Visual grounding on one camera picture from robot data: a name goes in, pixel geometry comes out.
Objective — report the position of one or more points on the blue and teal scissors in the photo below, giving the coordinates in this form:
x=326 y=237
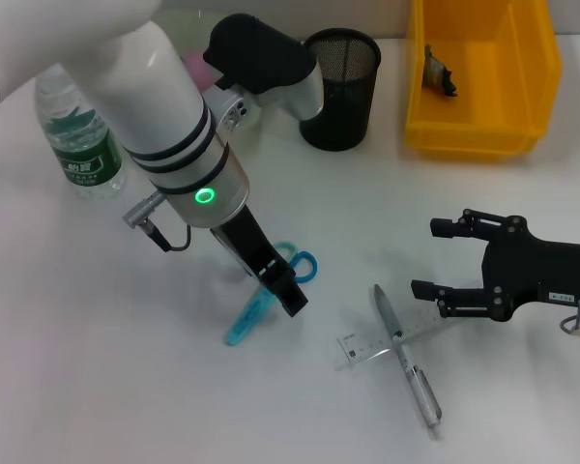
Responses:
x=239 y=331

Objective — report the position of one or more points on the silver white pen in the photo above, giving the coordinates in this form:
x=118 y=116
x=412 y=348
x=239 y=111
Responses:
x=423 y=386

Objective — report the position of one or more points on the clear plastic ruler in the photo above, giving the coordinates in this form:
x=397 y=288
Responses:
x=367 y=345

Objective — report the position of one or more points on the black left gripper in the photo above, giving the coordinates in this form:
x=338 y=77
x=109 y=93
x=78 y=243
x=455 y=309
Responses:
x=251 y=241

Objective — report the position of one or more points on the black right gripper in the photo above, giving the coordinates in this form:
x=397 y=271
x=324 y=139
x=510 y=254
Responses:
x=536 y=270

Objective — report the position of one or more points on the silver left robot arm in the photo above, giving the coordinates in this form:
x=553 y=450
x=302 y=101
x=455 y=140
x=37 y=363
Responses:
x=140 y=87

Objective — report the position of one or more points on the pink peach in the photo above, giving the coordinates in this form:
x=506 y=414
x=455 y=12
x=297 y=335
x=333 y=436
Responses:
x=198 y=70

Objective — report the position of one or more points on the yellow plastic bin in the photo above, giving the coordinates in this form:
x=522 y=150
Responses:
x=502 y=82

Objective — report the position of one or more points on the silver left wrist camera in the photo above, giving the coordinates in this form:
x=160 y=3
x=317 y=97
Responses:
x=261 y=53

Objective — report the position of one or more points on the black mesh pen holder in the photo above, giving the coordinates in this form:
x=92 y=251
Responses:
x=348 y=106

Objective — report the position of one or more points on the green plastic wrapper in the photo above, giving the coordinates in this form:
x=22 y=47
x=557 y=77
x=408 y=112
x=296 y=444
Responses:
x=437 y=72

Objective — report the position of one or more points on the translucent green fruit plate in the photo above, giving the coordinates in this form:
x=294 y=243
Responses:
x=193 y=29

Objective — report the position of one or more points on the clear bottle with green label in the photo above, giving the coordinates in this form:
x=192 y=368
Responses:
x=84 y=145

